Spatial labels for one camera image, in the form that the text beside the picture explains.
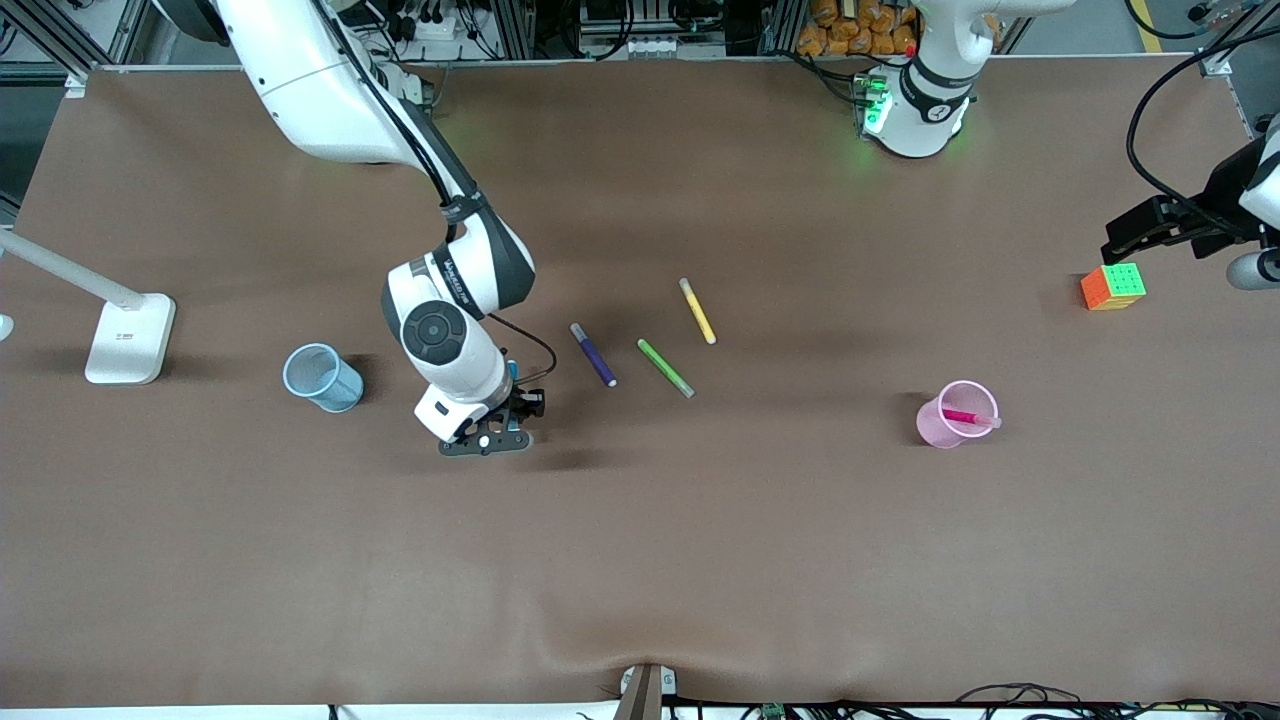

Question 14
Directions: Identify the colourful puzzle cube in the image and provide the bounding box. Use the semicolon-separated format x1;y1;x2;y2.
1080;262;1148;312

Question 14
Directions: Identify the purple marker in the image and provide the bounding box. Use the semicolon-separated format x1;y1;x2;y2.
569;322;619;389

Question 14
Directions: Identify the green marker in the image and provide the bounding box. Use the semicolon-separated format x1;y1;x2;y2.
636;338;697;399

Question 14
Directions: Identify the blue plastic cup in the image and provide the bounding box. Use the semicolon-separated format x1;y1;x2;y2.
282;342;365;414

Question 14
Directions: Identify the yellow marker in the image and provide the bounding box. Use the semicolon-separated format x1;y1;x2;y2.
678;277;718;346

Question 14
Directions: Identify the pink plastic cup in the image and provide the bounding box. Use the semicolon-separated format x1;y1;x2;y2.
916;380;1000;449

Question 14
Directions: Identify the orange packed items pile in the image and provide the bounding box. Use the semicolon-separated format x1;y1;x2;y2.
795;0;923;58

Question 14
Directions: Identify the white stand with pole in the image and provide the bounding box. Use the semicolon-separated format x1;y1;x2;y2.
0;230;177;386

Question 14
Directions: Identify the aluminium profile rack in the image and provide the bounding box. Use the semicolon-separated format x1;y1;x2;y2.
478;0;801;61

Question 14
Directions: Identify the white power strip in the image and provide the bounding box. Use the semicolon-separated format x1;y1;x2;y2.
398;10;471;43

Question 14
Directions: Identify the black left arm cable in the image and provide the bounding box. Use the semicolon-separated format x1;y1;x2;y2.
1127;25;1280;216

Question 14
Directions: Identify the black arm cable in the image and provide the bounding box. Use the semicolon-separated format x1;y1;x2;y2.
1127;25;1280;216
315;0;558;387

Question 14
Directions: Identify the aluminium frame strut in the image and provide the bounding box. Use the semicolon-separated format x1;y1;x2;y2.
1198;0;1280;79
0;0;151;98

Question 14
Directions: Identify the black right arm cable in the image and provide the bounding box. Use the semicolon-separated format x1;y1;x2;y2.
315;0;558;387

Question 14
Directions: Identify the metal table edge bracket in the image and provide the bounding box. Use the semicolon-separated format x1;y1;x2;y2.
619;664;678;720

